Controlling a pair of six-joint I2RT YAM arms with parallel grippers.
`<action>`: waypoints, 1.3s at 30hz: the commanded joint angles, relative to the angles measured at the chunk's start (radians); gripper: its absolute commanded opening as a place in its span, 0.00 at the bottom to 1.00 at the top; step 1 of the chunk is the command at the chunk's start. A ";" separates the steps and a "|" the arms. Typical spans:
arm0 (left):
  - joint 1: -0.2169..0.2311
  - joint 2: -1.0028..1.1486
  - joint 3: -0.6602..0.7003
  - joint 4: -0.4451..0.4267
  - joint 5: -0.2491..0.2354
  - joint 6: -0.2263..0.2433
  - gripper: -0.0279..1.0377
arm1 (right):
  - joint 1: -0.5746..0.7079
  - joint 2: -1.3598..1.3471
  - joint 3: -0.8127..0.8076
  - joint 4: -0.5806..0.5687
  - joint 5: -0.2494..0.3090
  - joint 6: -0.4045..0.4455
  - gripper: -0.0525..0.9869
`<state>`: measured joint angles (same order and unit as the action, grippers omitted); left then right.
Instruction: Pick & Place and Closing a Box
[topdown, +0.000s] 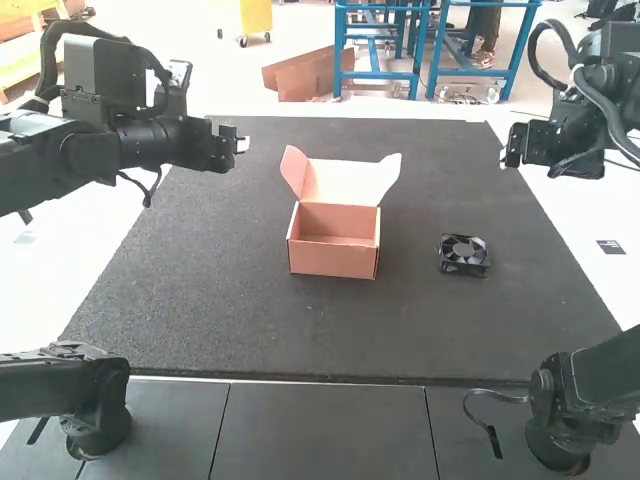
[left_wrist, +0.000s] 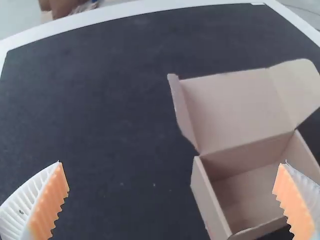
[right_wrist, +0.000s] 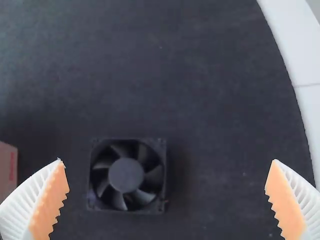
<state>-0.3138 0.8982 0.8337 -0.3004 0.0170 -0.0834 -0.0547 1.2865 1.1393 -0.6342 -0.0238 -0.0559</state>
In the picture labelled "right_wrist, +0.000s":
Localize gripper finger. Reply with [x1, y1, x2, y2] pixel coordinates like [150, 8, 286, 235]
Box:
[0, 157, 71, 240]
[264, 158, 320, 240]

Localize black square fan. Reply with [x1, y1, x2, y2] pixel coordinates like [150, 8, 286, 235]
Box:
[86, 137, 171, 216]

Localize cardboard box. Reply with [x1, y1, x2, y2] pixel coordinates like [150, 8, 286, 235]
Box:
[0, 141, 19, 201]

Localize black mat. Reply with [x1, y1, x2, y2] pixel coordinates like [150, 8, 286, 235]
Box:
[0, 0, 316, 240]

